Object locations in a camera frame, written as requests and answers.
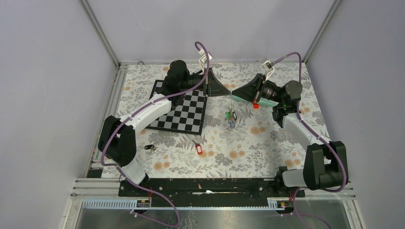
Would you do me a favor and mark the key with black tag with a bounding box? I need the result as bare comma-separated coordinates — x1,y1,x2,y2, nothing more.
144,145,156,151

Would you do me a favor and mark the mint green flashlight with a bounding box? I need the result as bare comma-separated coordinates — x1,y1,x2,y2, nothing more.
232,95,278,107

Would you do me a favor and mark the black white chessboard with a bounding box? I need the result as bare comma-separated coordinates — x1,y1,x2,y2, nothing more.
146,90,207,135

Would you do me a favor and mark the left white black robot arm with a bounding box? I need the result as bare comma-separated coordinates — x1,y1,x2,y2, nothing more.
97,60,230,196

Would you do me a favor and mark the purple cable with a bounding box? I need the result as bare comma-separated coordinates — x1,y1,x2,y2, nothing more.
100,41,212,229
272,52,349,229

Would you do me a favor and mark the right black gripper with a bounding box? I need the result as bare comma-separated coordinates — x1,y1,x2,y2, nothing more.
231,73,284,104

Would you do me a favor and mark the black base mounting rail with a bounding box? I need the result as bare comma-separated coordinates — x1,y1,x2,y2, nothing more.
118,178,296,208

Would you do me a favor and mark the floral patterned table mat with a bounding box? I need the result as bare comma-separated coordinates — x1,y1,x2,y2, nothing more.
117,62,332,178

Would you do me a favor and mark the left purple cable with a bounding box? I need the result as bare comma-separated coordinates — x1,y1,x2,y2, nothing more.
100,41,212,229

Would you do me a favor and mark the key with red tag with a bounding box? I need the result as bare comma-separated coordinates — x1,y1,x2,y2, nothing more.
192,140,203,155

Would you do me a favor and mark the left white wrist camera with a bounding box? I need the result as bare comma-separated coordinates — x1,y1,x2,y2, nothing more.
199,50,212,74

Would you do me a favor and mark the keyring with coloured key tags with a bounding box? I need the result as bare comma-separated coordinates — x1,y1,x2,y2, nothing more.
225,94,237,128

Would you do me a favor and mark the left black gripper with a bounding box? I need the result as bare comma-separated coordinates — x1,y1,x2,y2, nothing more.
180,68,231,97

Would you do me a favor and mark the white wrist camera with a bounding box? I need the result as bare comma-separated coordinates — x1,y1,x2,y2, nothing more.
262,59,275,81
199,50,212,74

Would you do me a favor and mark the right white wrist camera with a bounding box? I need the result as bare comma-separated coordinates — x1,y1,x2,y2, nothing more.
262,59,275,81

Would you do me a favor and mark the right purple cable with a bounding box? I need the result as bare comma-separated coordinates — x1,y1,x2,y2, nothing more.
272,52,349,229

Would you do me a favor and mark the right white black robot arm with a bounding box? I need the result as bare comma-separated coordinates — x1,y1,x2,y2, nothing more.
232,73,349,197

